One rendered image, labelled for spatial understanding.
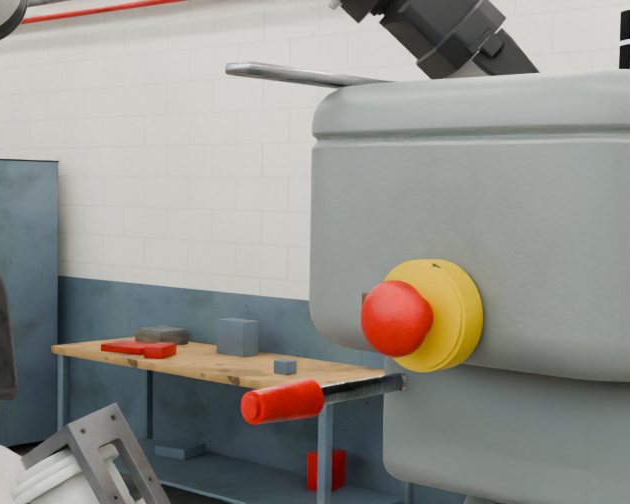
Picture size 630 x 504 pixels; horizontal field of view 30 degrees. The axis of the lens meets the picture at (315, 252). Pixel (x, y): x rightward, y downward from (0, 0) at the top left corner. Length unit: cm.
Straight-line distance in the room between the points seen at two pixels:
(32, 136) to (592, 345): 819
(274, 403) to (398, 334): 11
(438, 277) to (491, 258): 3
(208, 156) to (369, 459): 213
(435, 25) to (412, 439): 31
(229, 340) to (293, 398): 599
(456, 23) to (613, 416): 34
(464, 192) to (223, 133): 654
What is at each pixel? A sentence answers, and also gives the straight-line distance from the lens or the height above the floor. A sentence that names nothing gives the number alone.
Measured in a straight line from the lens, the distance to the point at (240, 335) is 660.
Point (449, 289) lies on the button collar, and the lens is 61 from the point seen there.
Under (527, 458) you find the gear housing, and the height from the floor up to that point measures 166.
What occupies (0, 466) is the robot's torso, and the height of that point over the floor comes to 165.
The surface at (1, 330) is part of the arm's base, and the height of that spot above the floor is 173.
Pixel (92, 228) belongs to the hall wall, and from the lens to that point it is 813.
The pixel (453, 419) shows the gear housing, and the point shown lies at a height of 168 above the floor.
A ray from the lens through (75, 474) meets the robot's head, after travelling 65.
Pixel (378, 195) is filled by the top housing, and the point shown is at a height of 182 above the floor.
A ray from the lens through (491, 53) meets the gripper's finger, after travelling 87.
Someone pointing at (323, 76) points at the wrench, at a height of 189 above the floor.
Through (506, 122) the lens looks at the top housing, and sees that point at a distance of 61.
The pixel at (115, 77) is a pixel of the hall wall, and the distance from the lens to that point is 797.
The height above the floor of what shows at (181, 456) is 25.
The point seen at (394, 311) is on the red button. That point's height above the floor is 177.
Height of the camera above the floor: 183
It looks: 3 degrees down
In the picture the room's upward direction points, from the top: 1 degrees clockwise
